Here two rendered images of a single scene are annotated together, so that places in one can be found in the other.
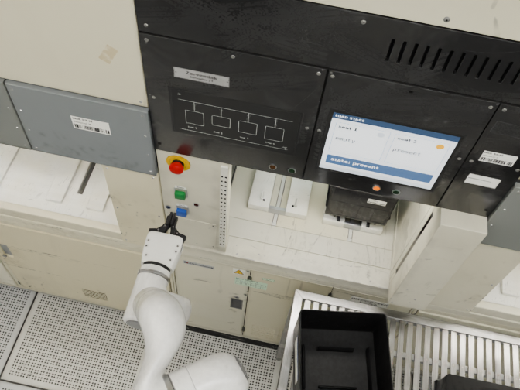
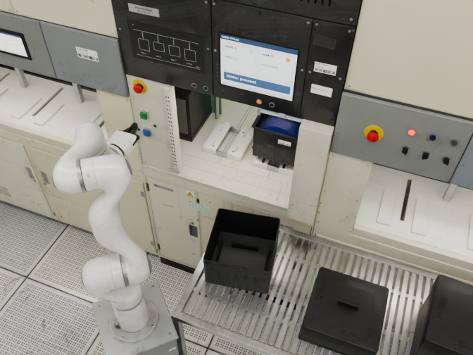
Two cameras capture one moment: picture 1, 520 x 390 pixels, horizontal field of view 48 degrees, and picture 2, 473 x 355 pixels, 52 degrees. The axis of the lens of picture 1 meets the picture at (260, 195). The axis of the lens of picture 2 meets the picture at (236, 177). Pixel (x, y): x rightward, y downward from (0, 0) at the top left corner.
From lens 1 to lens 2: 84 cm
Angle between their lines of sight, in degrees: 14
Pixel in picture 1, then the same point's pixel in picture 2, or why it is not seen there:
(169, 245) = (126, 138)
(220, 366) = (112, 156)
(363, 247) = (278, 182)
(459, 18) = not seen: outside the picture
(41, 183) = (70, 125)
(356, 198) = (270, 139)
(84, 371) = not seen: hidden behind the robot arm
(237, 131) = (169, 55)
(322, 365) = (233, 256)
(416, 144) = (273, 58)
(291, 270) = (222, 191)
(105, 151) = (96, 76)
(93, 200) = not seen: hidden behind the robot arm
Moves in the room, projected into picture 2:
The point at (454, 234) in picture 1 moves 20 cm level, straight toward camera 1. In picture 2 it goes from (310, 137) to (271, 161)
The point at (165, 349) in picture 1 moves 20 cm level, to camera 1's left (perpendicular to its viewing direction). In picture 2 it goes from (81, 142) to (22, 129)
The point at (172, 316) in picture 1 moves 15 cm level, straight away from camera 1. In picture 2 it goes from (91, 128) to (98, 98)
